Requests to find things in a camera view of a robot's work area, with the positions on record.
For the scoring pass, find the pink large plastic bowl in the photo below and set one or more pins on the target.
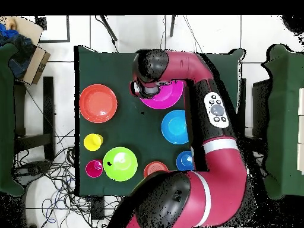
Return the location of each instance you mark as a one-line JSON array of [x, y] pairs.
[[168, 97]]

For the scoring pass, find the white boxes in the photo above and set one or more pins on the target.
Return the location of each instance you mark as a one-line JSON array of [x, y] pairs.
[[301, 130]]

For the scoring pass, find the black pedestal foot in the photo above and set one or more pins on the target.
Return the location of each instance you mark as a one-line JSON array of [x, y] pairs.
[[30, 168]]

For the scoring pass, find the black tripod leg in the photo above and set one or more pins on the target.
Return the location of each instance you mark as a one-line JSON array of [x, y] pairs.
[[172, 26], [109, 28]]

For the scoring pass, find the black square floor frame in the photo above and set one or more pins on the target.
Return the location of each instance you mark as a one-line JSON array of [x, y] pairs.
[[68, 28]]

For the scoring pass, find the crimson plastic cup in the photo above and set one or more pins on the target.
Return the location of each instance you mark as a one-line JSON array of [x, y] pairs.
[[94, 168]]

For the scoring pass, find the dark green tablecloth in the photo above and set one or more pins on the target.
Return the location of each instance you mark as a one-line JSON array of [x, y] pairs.
[[133, 133]]

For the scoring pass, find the black chair frame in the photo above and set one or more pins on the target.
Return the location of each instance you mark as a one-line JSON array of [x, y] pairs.
[[48, 106], [260, 106]]

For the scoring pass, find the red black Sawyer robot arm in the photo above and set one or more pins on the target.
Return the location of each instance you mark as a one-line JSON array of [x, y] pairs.
[[218, 178]]

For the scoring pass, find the dark blue small bowl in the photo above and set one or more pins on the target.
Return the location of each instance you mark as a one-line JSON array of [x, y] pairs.
[[184, 161]]

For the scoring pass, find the green cloth covered table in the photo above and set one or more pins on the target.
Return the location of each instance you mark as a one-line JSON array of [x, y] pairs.
[[6, 118], [277, 118]]

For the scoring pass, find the tan cardboard sheet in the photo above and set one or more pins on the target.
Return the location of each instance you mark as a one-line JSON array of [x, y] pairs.
[[28, 28]]

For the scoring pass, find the orange small plastic bowl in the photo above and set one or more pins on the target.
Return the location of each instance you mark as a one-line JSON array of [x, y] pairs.
[[154, 167]]

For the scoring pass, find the orange shallow plastic bowl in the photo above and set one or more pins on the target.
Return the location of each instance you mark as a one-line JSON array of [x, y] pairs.
[[98, 103]]

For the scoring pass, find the lemon yellow plastic cup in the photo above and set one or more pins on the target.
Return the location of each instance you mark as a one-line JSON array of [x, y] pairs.
[[93, 142]]

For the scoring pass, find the light blue medium bowl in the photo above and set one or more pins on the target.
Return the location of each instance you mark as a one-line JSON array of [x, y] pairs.
[[174, 127]]

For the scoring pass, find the brown cardboard box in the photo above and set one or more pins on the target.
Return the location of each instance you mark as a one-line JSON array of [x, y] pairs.
[[35, 66]]

